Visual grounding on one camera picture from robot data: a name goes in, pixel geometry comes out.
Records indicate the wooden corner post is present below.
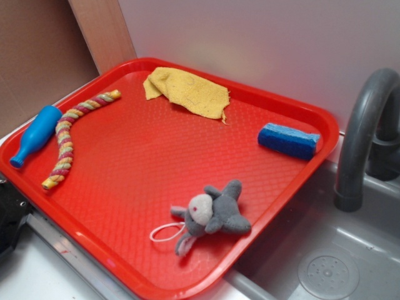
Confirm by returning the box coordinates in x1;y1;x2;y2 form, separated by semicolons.
69;0;137;74

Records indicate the gray plush toy animal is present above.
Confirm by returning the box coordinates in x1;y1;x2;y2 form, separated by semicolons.
149;179;253;257

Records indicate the yellow cloth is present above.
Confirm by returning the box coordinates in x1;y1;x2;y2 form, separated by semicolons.
143;67;230;124

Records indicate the red plastic tray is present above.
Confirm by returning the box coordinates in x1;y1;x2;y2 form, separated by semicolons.
1;58;339;299

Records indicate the gray plastic faucet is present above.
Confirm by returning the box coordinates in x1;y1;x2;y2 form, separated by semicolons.
334;68;399;212

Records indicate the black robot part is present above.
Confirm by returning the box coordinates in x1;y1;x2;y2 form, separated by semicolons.
1;175;31;262

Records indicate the blue sponge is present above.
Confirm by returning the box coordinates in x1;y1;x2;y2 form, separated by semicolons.
257;123;321;161

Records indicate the multicolored twisted rope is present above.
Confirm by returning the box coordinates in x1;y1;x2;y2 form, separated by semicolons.
41;89;122;191

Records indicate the blue plastic bottle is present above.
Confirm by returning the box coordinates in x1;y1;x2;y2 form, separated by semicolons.
9;106;63;168

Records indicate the gray plastic sink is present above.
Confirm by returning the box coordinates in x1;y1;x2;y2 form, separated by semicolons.
225;162;399;299

